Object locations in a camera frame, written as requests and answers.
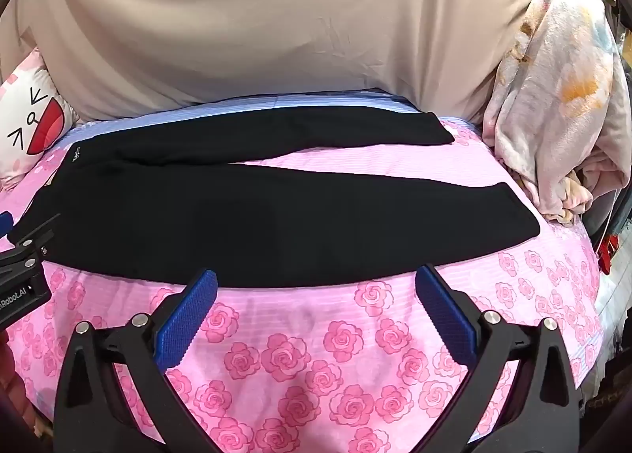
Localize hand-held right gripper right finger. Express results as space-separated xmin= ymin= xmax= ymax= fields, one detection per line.
xmin=415 ymin=263 xmax=581 ymax=453

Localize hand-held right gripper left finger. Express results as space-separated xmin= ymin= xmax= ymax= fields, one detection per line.
xmin=53 ymin=268 xmax=220 ymax=453

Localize black pants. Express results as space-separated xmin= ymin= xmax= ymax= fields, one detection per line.
xmin=30 ymin=105 xmax=541 ymax=288

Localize white cat face cushion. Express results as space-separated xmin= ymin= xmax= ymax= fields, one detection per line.
xmin=0 ymin=48 xmax=77 ymax=192

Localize pink rose print bed sheet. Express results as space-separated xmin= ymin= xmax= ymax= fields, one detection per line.
xmin=0 ymin=88 xmax=613 ymax=453

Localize red plastic item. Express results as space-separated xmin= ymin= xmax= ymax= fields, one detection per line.
xmin=598 ymin=235 xmax=622 ymax=272

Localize pale floral fleece blanket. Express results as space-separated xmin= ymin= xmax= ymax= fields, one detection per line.
xmin=481 ymin=0 xmax=632 ymax=227

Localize large beige cloth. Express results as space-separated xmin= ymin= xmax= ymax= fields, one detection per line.
xmin=0 ymin=0 xmax=559 ymax=124

